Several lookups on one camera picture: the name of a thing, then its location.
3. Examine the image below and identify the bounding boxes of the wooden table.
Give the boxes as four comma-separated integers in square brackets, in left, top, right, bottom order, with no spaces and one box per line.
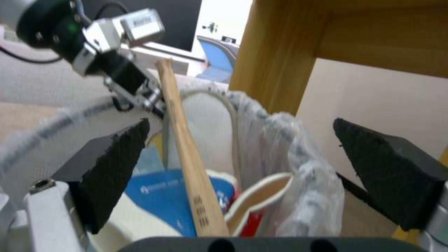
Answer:
[227,0,448,117]

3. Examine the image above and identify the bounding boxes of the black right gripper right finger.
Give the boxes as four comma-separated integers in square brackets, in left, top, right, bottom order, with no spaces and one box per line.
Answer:
[332,118,448,252]

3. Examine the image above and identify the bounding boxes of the long wooden stick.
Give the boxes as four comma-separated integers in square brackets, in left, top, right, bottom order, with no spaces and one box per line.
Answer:
[155,58,230,237]

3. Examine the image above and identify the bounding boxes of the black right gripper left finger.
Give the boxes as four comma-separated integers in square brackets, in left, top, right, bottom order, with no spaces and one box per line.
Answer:
[22,118,151,252]

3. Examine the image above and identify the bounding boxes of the blue and white paper pack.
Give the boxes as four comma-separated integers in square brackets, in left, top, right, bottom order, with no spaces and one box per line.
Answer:
[128,168,239,237]

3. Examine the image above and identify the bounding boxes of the black monitor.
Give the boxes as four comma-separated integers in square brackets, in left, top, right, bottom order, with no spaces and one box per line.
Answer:
[83,0,204,53]

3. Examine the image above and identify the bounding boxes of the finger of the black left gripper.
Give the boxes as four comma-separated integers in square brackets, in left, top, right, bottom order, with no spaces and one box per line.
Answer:
[103,78,137,111]
[136,87,167,117]

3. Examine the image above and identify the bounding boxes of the white trash bin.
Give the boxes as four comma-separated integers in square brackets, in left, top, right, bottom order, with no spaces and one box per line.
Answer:
[0,83,347,252]

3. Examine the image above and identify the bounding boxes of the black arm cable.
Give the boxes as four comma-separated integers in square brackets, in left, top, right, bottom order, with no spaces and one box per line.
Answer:
[0,45,65,64]

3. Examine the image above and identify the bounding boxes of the red paper cup white rim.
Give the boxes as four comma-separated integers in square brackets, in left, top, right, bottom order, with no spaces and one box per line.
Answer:
[223,172,294,237]

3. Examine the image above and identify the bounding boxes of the blue chair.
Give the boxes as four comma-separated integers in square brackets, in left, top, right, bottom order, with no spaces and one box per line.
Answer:
[195,35,239,80]

